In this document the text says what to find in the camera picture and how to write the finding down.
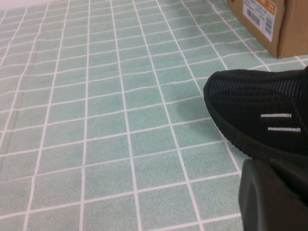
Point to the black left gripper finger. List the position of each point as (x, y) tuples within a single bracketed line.
[(264, 204)]

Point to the brown cardboard shoe box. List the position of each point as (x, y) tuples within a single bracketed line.
[(292, 29)]

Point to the green white checkered tablecloth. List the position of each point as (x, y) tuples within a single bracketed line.
[(96, 120)]

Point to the black knit sneaker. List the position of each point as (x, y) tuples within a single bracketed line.
[(240, 101)]

